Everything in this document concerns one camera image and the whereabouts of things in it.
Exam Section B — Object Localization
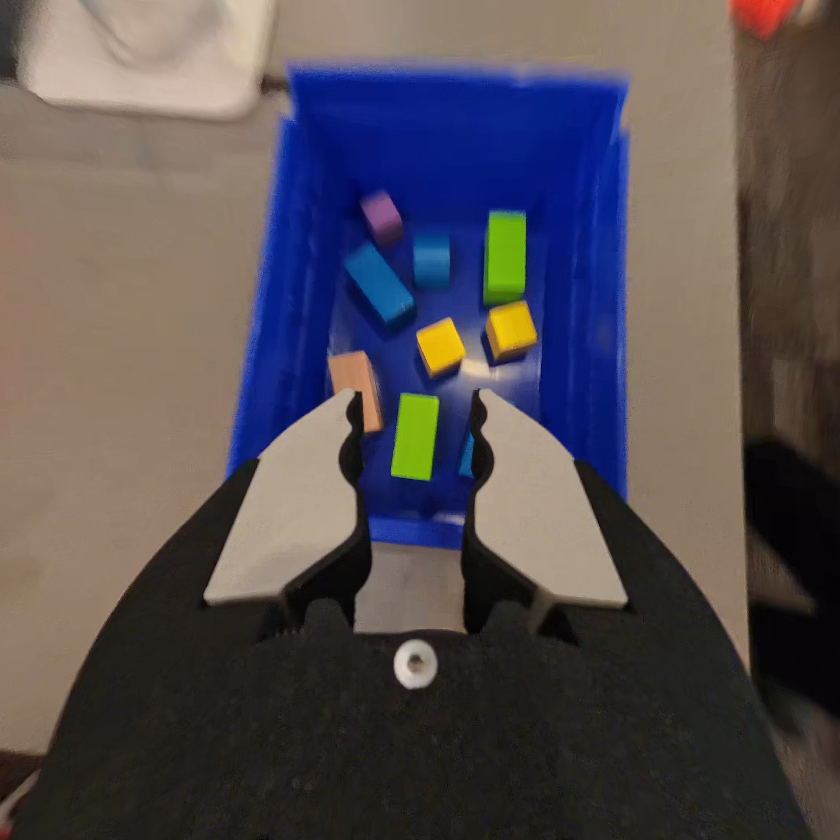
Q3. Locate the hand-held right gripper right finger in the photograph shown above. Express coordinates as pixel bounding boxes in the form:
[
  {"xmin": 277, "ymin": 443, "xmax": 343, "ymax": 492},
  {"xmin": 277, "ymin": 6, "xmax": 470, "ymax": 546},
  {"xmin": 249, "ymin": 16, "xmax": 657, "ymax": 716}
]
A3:
[{"xmin": 462, "ymin": 389, "xmax": 628, "ymax": 620}]

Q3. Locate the blue plastic bin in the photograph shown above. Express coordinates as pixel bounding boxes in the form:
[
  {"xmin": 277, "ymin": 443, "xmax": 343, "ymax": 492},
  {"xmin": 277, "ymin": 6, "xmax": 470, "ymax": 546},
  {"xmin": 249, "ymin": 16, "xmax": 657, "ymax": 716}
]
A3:
[{"xmin": 226, "ymin": 63, "xmax": 631, "ymax": 550}]

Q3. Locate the grey desk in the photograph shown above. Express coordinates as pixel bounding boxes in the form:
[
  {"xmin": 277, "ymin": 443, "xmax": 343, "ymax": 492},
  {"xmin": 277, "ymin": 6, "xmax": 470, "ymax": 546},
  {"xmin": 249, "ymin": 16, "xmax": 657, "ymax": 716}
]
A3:
[{"xmin": 0, "ymin": 0, "xmax": 752, "ymax": 788}]

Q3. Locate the pile of coloured wooden blocks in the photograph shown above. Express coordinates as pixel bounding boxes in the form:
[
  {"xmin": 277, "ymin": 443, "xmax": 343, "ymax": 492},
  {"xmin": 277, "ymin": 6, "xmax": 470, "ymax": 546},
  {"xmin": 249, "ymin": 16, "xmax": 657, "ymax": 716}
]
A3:
[{"xmin": 329, "ymin": 192, "xmax": 540, "ymax": 481}]

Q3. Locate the white board stand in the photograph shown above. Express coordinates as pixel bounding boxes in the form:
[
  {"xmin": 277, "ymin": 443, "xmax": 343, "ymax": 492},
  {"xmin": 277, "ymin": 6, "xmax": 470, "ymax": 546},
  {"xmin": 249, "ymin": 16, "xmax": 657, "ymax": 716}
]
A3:
[{"xmin": 16, "ymin": 0, "xmax": 279, "ymax": 122}]

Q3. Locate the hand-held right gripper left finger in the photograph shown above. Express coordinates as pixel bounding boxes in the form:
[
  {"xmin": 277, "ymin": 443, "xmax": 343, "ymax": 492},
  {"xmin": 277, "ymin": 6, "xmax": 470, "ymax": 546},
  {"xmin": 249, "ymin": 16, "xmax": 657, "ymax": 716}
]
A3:
[{"xmin": 204, "ymin": 390, "xmax": 372, "ymax": 620}]

